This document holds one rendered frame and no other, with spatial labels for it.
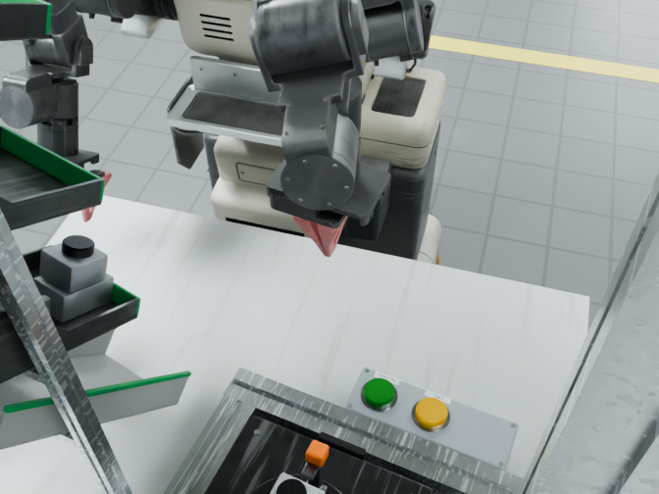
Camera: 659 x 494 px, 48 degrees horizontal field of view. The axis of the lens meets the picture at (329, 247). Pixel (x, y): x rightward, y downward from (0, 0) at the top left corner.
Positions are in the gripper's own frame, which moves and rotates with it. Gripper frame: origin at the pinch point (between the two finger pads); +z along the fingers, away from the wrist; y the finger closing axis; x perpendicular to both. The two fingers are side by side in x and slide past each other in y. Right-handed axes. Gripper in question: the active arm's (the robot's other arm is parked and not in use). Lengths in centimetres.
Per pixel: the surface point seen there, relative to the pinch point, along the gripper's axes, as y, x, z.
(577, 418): 23, -37, -40
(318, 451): 4.7, -13.5, 15.9
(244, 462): -5.1, -13.4, 26.3
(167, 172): -117, 114, 120
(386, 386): 6.5, 3.1, 26.0
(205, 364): -21.6, 2.4, 36.8
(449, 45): -50, 235, 119
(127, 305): -15.5, -13.8, 1.7
